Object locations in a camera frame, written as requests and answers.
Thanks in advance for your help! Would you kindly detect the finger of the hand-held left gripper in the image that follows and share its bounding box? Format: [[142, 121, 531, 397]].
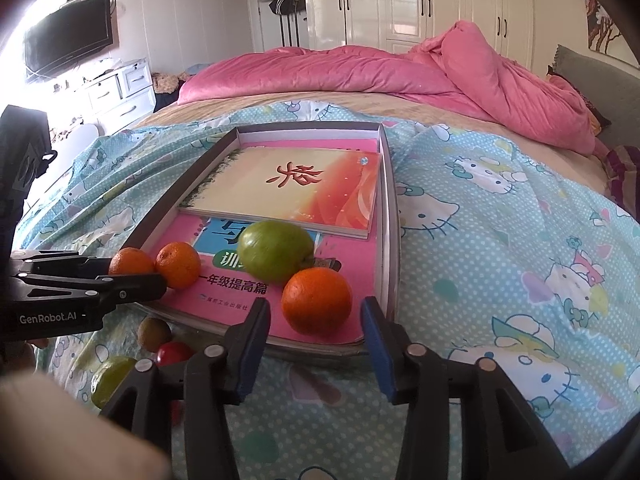
[[10, 250, 114, 276], [10, 272, 168, 318]]

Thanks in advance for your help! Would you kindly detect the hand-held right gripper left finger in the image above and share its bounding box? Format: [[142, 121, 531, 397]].
[[100, 297, 272, 480]]

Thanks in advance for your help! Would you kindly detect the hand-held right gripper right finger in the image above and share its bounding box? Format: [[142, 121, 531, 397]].
[[360, 296, 572, 480]]

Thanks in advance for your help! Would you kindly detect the small orange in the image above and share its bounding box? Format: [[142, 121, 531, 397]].
[[108, 247, 156, 277], [155, 241, 202, 290]]

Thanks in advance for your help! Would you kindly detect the brown kiwi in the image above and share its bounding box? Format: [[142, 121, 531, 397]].
[[137, 317, 173, 353]]

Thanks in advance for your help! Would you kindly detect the red tomato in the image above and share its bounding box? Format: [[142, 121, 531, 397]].
[[156, 341, 196, 367]]

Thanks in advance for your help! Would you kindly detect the large orange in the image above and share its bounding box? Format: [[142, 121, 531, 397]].
[[281, 267, 353, 338]]

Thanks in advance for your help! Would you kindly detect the small green guava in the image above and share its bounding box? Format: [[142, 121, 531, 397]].
[[91, 356, 138, 409]]

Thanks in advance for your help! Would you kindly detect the large green guava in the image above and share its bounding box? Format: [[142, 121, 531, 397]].
[[236, 220, 317, 283]]

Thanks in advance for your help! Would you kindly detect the grey shallow cardboard box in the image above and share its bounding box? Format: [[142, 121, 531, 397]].
[[119, 121, 401, 358]]

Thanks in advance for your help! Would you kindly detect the person's left forearm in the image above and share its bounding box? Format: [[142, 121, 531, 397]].
[[0, 372, 173, 480]]

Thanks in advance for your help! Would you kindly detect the pink and blue workbook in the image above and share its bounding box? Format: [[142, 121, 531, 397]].
[[160, 135, 386, 346]]

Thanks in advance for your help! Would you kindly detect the white round chair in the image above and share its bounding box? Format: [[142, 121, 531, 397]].
[[50, 122, 101, 161]]

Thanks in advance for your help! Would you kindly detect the cartoon cat printed bed sheet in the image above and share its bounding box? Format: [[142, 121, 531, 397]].
[[12, 100, 640, 480]]

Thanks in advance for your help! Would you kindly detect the cream and orange book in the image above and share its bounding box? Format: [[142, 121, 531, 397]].
[[176, 146, 383, 241]]

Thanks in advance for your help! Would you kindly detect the white drawer dresser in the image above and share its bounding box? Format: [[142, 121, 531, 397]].
[[50, 57, 153, 133]]

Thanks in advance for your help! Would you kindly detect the brown plush toy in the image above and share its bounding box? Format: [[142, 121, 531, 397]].
[[152, 72, 188, 93]]

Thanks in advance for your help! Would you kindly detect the black flat television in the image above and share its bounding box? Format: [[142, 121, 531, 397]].
[[24, 0, 113, 78]]

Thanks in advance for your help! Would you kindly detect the beige bed sheet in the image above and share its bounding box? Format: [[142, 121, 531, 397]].
[[127, 89, 621, 201]]

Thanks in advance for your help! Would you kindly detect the pink duvet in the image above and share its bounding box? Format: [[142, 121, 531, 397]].
[[177, 20, 608, 156]]

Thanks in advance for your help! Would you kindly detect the purple striped cloth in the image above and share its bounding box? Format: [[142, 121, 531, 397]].
[[602, 145, 640, 211]]

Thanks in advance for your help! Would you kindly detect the white glossy wardrobe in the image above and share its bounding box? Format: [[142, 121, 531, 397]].
[[302, 0, 536, 68]]

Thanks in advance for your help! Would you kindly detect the flower branch wall picture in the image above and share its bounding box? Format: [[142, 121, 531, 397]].
[[582, 0, 640, 71]]

